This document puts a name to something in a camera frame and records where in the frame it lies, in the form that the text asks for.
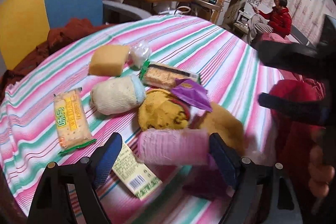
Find Weidan cracker pack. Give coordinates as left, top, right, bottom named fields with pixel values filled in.
left=54, top=88, right=96, bottom=156

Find tan sponge block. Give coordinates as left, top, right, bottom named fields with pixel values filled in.
left=190, top=102, right=245, bottom=156

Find purple snack packet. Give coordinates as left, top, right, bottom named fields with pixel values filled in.
left=170, top=79, right=213, bottom=112
left=182, top=155, right=235, bottom=201

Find green edged cracker pack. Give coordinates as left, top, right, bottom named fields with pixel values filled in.
left=139, top=60, right=201, bottom=90

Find yellow cartoon cloth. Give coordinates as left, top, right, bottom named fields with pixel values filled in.
left=138, top=89, right=191, bottom=131

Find operator right hand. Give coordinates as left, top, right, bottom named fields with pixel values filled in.
left=308, top=130, right=335, bottom=198

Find person in red jacket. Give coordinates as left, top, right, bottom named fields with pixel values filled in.
left=246, top=0, right=292, bottom=44

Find striped pink green bedsheet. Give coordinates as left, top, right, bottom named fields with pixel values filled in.
left=1, top=15, right=283, bottom=223

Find yellow sponge block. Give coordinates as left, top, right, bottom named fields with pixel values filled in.
left=89, top=44, right=129, bottom=77

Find clear bag white contents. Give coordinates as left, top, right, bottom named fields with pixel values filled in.
left=129, top=41, right=151, bottom=69

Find dark red garment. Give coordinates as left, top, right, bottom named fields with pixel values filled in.
left=1, top=18, right=114, bottom=100

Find grey yellow blue chair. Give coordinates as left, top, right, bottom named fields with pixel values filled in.
left=1, top=0, right=151, bottom=69

